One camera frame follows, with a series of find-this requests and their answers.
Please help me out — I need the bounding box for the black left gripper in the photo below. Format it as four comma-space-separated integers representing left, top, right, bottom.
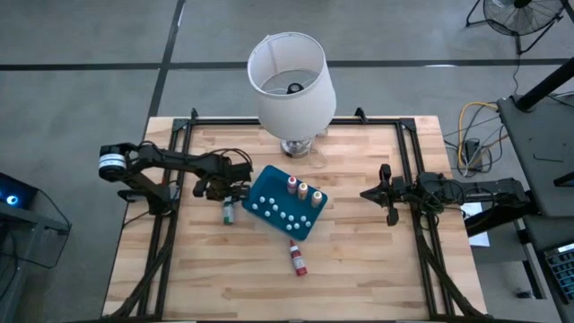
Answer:
192, 154, 253, 202

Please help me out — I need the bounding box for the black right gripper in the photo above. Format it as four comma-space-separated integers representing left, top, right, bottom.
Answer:
360, 162, 421, 227

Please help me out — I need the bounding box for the green food coloring bottle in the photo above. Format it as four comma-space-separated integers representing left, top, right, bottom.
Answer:
222, 199, 236, 226

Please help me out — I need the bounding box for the dark red food coloring bottle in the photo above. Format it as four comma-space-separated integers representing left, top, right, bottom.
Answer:
289, 239, 309, 277

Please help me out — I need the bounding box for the teal plastic bin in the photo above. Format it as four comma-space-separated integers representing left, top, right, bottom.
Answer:
241, 164, 329, 242

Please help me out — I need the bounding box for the white paper sheet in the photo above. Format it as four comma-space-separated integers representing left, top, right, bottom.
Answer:
461, 202, 492, 249

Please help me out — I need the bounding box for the silver lamp with white shade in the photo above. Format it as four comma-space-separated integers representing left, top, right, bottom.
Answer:
247, 31, 338, 159

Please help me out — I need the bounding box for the dark gray side table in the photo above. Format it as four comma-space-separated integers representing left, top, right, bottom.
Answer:
496, 95, 574, 219

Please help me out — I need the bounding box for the gray desk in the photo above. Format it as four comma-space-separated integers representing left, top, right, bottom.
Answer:
519, 213, 574, 323

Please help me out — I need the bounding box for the backlit keyboard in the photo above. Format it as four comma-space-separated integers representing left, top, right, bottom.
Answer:
542, 243, 574, 306

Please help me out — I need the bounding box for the black metal pole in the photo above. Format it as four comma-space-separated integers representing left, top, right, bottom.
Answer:
515, 57, 574, 112

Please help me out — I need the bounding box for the black computer with blue light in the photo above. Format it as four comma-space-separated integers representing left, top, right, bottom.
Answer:
0, 171, 39, 212

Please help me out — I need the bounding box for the black floor fan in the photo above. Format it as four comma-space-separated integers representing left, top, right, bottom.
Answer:
465, 0, 567, 57

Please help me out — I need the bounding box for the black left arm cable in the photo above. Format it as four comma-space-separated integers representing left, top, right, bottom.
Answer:
196, 146, 255, 170

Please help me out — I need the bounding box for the black aluminium table frame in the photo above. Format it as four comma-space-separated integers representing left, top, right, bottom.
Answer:
109, 107, 483, 322

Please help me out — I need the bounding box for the yellow floor cable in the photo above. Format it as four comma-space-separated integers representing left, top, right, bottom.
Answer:
457, 100, 510, 159

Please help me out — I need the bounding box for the black wire cart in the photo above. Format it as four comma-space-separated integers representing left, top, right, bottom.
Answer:
0, 196, 73, 323

